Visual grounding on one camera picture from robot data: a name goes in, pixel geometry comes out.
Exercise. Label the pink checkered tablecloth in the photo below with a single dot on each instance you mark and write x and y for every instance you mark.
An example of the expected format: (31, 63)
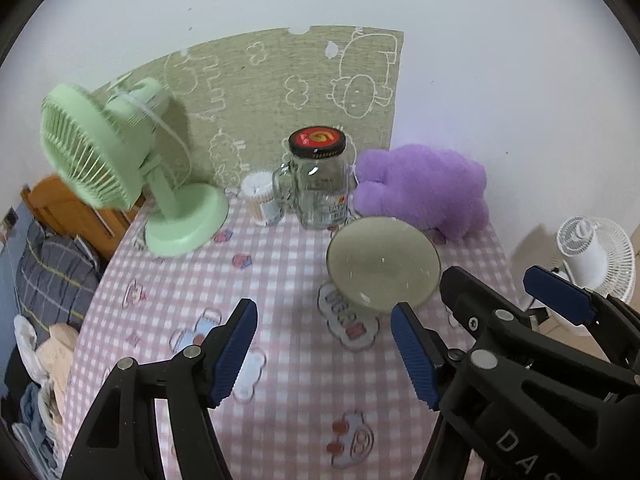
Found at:
(280, 350)

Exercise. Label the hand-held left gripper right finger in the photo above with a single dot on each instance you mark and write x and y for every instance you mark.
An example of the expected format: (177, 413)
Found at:
(414, 360)

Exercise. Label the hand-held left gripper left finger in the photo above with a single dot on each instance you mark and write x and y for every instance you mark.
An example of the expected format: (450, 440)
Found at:
(232, 355)

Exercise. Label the purple plush cushion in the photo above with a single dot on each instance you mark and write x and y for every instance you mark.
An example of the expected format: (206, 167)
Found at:
(420, 185)

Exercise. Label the white bowl with blue print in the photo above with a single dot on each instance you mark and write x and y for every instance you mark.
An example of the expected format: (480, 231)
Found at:
(382, 265)

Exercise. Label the blue plaid bedding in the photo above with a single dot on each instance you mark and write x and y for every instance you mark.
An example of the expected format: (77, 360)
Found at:
(55, 275)

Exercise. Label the green desk fan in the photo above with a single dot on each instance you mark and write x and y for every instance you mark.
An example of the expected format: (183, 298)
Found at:
(85, 150)

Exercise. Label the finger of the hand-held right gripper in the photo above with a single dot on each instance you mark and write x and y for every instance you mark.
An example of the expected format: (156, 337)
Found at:
(560, 292)
(475, 305)

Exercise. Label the glass mug jar with lid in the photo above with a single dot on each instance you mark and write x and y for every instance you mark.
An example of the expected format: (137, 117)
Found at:
(320, 190)

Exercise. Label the white clip fan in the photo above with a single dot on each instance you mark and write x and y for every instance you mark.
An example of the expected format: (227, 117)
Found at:
(590, 255)

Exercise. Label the pile of clothes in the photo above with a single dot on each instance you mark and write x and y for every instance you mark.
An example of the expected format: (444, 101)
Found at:
(40, 360)

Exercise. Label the cotton swab container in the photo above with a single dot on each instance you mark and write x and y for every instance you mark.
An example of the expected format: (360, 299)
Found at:
(257, 195)

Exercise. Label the beige cartoon wall cloth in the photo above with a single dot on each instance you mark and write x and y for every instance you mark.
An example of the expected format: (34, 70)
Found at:
(250, 105)

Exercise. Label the wooden chair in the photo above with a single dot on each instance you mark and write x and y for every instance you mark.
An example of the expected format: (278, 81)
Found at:
(65, 205)

